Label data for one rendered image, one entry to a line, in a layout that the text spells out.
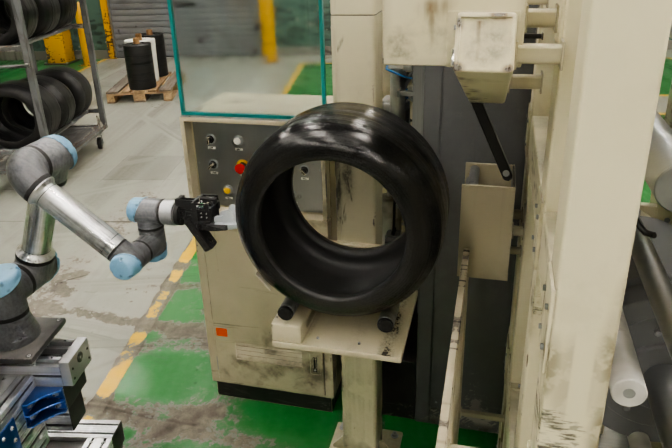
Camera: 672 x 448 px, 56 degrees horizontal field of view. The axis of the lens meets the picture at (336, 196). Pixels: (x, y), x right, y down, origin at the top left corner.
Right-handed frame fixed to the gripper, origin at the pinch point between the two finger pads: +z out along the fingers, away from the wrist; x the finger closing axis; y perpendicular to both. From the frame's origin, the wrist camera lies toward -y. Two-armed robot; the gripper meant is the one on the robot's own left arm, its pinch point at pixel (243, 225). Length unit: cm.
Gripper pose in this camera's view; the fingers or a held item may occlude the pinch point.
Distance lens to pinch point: 179.6
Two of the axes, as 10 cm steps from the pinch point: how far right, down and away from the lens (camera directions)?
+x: 2.5, -3.8, 8.9
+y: -0.2, -9.2, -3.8
